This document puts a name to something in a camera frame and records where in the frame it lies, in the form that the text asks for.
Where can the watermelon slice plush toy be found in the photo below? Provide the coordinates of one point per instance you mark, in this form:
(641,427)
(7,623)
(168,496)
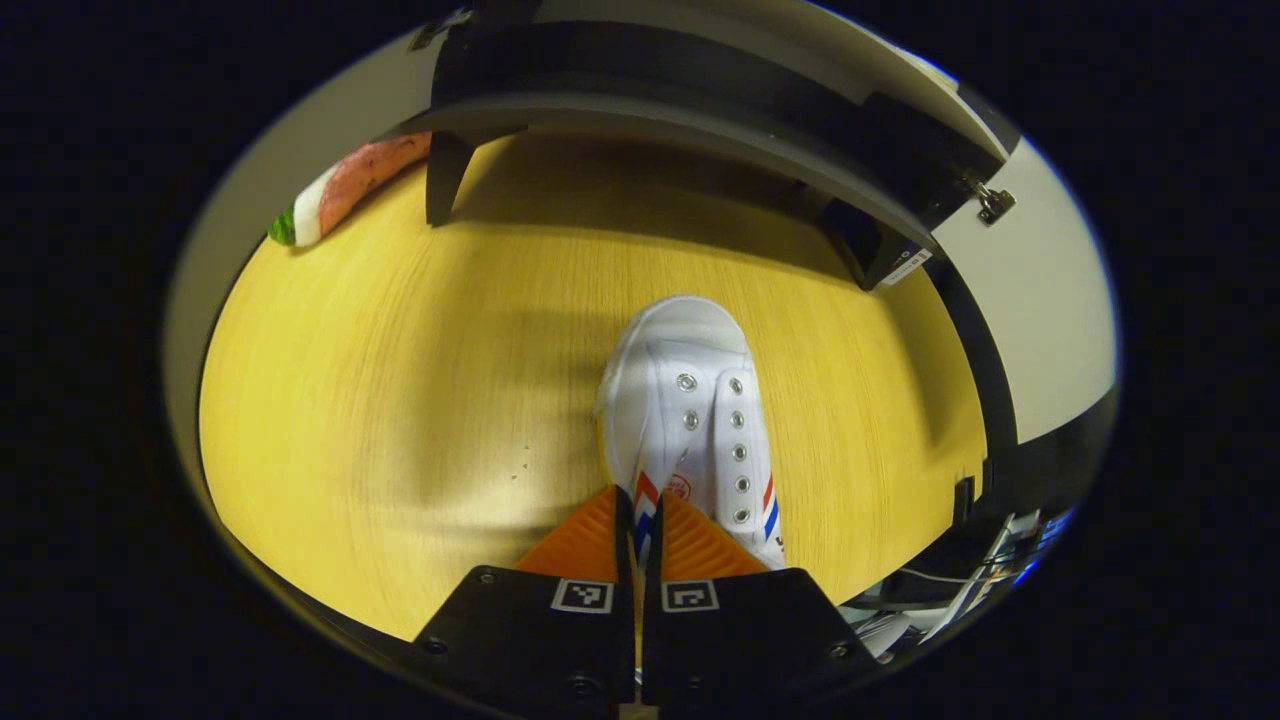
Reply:
(340,190)

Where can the white and grey shoe cabinet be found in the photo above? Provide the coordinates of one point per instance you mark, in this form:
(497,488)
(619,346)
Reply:
(700,90)

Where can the white canvas shoe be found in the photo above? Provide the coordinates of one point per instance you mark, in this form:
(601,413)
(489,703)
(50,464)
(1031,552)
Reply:
(680,390)

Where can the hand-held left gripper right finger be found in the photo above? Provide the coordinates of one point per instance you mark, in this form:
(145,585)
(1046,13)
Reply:
(740,650)

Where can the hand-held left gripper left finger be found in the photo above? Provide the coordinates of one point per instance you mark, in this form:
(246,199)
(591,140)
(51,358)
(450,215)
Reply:
(540,650)

